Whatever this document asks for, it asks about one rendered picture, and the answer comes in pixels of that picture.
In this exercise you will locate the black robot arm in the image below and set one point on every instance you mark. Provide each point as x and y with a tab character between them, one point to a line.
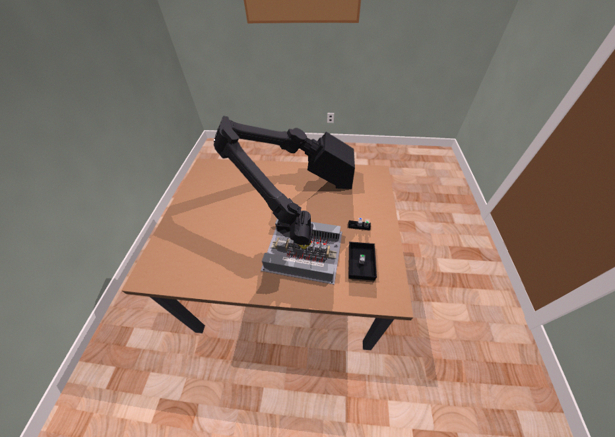
290	217

